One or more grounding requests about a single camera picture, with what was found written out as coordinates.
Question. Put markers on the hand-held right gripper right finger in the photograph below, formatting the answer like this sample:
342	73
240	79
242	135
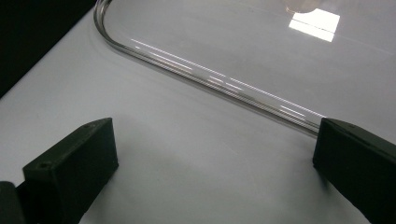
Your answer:
358	161

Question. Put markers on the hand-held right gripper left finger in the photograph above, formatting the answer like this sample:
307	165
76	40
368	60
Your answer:
68	168

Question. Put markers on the clear plastic tray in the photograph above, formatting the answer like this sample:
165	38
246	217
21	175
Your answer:
249	46

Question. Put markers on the pale round object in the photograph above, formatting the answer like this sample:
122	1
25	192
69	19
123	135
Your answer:
301	5

